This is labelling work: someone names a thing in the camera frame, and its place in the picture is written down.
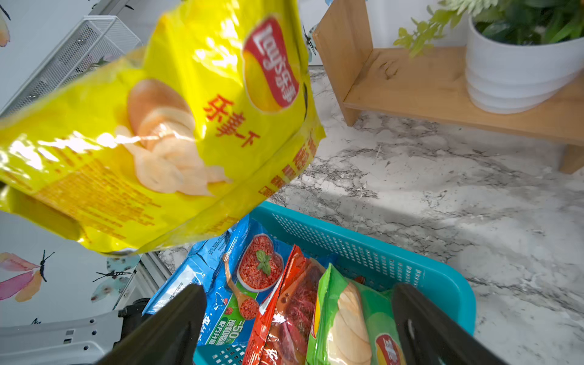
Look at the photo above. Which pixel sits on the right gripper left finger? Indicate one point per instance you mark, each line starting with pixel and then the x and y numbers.
pixel 170 336

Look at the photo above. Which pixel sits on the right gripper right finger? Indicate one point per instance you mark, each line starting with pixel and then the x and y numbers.
pixel 429 336

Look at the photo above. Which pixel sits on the green Lay's chips bag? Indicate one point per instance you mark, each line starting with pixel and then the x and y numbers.
pixel 353 324

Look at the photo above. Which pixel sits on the light blue lime chips bag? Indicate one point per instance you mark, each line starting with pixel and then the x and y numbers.
pixel 248 271

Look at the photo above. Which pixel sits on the red Lay's chips bag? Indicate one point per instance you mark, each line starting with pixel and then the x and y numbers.
pixel 281 334

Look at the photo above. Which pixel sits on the yellow Lay's chips bag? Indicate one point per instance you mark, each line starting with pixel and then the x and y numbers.
pixel 149 153

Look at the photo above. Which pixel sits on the dark blue chips bag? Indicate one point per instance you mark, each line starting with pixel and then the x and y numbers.
pixel 199 268

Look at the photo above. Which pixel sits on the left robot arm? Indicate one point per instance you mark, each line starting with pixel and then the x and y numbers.
pixel 81 341

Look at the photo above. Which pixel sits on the teal plastic basket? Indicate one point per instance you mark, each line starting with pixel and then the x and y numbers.
pixel 380 264

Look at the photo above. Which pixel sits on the wooden shelf stand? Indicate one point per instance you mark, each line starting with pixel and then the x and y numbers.
pixel 431 86

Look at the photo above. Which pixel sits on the white pot orange flowers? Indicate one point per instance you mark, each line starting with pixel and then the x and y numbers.
pixel 518 53

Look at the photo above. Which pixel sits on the white mesh wall basket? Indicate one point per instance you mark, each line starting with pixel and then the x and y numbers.
pixel 96 41

